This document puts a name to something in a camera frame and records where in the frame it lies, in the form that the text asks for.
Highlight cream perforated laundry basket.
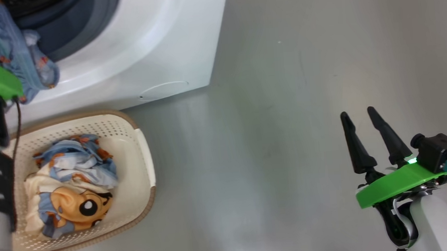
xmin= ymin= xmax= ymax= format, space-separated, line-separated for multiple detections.
xmin=2 ymin=106 xmax=162 ymax=251

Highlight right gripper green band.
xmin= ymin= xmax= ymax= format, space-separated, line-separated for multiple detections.
xmin=340 ymin=101 xmax=447 ymax=251

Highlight grey rubber door gasket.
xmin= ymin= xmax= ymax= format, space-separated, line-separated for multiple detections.
xmin=10 ymin=0 xmax=127 ymax=66

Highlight white front-load washing machine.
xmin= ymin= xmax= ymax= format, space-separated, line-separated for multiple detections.
xmin=0 ymin=0 xmax=240 ymax=127

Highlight blue dog-print garment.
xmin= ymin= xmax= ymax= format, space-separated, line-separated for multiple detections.
xmin=0 ymin=0 xmax=62 ymax=105

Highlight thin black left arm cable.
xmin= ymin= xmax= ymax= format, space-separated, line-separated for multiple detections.
xmin=7 ymin=98 xmax=25 ymax=160

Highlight cream cartoon dog garment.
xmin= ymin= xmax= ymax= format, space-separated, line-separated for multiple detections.
xmin=19 ymin=131 xmax=123 ymax=242

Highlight round white filter cover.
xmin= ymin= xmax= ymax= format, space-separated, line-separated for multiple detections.
xmin=138 ymin=80 xmax=190 ymax=102

